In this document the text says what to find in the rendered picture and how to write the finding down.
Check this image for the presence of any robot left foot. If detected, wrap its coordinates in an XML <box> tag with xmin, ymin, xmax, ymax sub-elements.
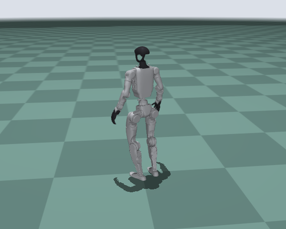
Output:
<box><xmin>130</xmin><ymin>172</ymin><xmax>146</xmax><ymax>181</ymax></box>

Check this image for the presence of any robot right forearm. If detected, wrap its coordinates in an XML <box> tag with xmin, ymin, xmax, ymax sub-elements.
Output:
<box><xmin>155</xmin><ymin>89</ymin><xmax>163</xmax><ymax>104</ymax></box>

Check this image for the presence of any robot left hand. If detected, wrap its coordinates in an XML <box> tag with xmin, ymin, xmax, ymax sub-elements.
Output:
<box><xmin>111</xmin><ymin>110</ymin><xmax>120</xmax><ymax>124</ymax></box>

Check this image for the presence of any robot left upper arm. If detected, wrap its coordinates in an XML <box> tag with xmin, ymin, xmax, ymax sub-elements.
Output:
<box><xmin>123</xmin><ymin>69</ymin><xmax>136</xmax><ymax>98</ymax></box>

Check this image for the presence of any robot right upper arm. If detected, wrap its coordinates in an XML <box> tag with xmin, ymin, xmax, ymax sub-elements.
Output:
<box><xmin>153</xmin><ymin>67</ymin><xmax>163</xmax><ymax>91</ymax></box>

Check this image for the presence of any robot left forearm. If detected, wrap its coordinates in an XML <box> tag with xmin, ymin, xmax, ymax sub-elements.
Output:
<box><xmin>114</xmin><ymin>90</ymin><xmax>126</xmax><ymax>112</ymax></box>

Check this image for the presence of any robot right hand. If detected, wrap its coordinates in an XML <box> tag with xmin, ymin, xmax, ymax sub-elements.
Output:
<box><xmin>152</xmin><ymin>101</ymin><xmax>161</xmax><ymax>111</ymax></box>

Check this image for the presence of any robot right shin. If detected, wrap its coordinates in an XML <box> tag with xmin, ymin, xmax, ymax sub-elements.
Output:
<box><xmin>148</xmin><ymin>137</ymin><xmax>157</xmax><ymax>172</ymax></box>

